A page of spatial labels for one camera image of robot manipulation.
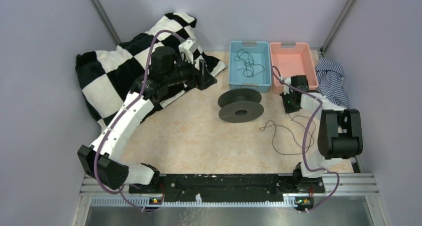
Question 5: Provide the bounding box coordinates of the black cable in blue basket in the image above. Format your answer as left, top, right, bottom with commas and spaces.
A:
234, 49, 266, 78

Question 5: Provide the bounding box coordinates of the corner metal profile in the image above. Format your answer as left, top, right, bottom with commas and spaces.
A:
90, 0, 121, 45
319, 0, 357, 56

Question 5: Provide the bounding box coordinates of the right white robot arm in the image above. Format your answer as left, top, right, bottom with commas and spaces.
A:
276, 77, 363, 192

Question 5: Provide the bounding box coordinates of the blue plastic basket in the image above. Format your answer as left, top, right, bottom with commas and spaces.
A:
228, 41, 272, 93

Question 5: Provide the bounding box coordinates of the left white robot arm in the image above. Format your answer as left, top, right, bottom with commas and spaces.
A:
77, 46, 227, 194

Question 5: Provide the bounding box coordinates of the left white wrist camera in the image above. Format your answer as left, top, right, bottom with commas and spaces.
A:
178, 38, 199, 64

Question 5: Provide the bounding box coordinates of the pink plastic basket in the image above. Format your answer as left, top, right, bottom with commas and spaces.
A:
269, 42, 318, 91

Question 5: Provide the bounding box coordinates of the black cable spool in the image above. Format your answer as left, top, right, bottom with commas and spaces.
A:
217, 89, 264, 123

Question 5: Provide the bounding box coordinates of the left corner metal profile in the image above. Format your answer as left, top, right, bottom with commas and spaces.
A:
90, 0, 121, 45

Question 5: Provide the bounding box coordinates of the aluminium front frame rail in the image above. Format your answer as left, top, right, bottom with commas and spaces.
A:
72, 173, 391, 226

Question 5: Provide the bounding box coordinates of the black white checkered blanket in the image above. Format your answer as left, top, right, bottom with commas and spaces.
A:
75, 12, 228, 133

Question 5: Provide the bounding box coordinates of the right corner metal profile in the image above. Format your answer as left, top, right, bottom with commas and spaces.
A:
319, 0, 357, 56

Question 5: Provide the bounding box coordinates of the blue striped cloth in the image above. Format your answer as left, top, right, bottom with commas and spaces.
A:
315, 57, 349, 109

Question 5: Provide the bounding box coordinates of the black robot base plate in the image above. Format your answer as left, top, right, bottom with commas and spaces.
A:
128, 174, 325, 203

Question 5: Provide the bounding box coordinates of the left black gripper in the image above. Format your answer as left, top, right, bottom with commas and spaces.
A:
165, 52, 217, 90

